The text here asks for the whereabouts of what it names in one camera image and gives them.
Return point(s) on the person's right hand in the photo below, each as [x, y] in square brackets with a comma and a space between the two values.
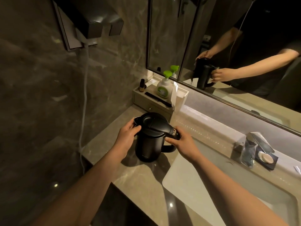
[185, 148]

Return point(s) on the person's left hand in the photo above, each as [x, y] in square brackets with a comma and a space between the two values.
[123, 141]

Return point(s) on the person's right thumb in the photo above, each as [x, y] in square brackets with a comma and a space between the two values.
[171, 140]

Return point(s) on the person's left thumb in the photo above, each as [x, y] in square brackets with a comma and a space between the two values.
[136, 130]

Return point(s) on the black electric kettle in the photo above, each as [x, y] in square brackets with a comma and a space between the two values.
[150, 143]

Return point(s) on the person's left forearm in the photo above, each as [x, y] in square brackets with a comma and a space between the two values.
[80, 192]

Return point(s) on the person's right forearm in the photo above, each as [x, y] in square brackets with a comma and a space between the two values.
[232, 197]

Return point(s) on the beige amenity tray box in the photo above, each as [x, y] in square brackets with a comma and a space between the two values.
[152, 105]

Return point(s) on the black comb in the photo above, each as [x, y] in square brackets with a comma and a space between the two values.
[157, 99]

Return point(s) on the white tissue box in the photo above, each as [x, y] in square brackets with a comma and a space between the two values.
[180, 98]

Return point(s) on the small brown bottle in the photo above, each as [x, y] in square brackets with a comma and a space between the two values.
[142, 86]

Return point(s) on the small white tube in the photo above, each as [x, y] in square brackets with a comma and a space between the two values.
[151, 83]

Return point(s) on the white sink basin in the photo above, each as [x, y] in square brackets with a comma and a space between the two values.
[202, 178]

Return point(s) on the soap bottle with green pump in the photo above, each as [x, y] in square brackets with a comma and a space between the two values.
[164, 88]

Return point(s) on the chrome sink faucet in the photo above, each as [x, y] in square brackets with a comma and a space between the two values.
[249, 148]

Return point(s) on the round white soap bar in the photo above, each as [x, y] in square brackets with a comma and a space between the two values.
[266, 158]

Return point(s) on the dark square soap dish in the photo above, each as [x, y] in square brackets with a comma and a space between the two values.
[270, 165]

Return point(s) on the black-framed wall mirror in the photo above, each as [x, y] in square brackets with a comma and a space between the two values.
[235, 44]

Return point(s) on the wall-mounted grey hair dryer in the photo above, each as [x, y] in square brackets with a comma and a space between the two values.
[94, 18]

